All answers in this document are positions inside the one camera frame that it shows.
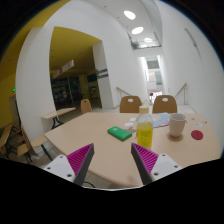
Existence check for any hanging white red sign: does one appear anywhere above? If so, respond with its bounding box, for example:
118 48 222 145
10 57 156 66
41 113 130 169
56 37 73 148
53 60 74 79

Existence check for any green flat box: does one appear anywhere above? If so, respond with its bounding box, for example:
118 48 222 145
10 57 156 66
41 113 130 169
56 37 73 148
107 126 132 141

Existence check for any small white card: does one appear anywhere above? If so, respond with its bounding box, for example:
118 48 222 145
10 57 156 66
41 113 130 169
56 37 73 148
125 122 134 127

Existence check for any wooden chair right back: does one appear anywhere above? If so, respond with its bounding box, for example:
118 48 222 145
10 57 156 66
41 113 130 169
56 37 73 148
152 95 177 113

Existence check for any wooden chair at left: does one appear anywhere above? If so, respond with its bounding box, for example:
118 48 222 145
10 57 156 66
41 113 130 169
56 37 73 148
21 127 52 160

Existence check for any wooden chair far left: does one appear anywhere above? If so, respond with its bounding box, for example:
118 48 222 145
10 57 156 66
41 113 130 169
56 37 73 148
0 124 16 159

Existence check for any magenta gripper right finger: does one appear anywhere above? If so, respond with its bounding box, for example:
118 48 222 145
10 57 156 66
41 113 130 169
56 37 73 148
130 142 183 186

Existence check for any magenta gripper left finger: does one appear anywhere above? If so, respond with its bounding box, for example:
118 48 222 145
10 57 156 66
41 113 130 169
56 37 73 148
43 142 95 186

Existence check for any yellow liquid plastic bottle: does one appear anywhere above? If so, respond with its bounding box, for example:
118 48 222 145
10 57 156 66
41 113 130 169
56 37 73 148
137 106 154 148

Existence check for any white ceramic mug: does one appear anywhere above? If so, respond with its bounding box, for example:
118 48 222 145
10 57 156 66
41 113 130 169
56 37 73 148
169 113 187 137

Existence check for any distant wooden chair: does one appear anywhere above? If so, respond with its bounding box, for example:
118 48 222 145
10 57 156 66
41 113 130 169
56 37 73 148
80 99 92 114

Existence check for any small side table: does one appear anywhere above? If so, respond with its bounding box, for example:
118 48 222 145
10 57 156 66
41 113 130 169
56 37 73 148
42 107 75 129

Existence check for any colourful printed paper sheet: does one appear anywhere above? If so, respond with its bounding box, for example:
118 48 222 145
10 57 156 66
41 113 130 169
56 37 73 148
151 113 170 128

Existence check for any wooden chair left back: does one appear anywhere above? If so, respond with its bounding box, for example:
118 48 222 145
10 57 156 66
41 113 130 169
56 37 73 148
120 96 142 113

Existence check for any red round coaster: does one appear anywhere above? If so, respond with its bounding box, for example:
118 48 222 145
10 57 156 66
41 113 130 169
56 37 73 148
191 130 203 140

